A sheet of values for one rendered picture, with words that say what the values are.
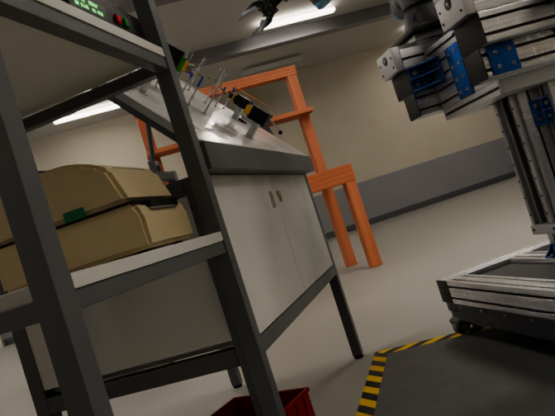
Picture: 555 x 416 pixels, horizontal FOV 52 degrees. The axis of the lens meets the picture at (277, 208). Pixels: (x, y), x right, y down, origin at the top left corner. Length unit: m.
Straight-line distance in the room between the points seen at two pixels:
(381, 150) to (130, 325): 11.00
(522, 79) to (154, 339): 1.31
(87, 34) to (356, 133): 11.21
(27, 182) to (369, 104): 11.74
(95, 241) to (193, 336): 0.42
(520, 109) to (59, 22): 1.52
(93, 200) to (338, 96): 11.25
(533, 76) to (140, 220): 1.35
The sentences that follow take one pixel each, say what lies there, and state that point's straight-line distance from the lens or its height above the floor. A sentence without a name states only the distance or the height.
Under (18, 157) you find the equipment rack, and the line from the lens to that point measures 0.72.
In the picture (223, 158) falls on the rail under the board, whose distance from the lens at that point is 1.37.
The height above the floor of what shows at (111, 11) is 1.11.
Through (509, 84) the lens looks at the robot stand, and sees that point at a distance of 1.90.
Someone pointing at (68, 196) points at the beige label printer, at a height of 0.79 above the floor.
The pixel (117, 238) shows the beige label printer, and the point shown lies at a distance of 1.00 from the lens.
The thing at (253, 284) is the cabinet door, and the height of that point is 0.51.
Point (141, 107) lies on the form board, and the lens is 1.35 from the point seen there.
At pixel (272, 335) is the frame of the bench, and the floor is 0.38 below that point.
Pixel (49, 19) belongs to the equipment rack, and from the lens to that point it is 0.92.
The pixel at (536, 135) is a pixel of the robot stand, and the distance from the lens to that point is 2.05.
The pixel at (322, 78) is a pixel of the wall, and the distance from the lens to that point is 12.18.
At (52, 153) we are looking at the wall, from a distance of 11.62.
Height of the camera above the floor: 0.64
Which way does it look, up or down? 1 degrees up
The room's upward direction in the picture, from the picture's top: 18 degrees counter-clockwise
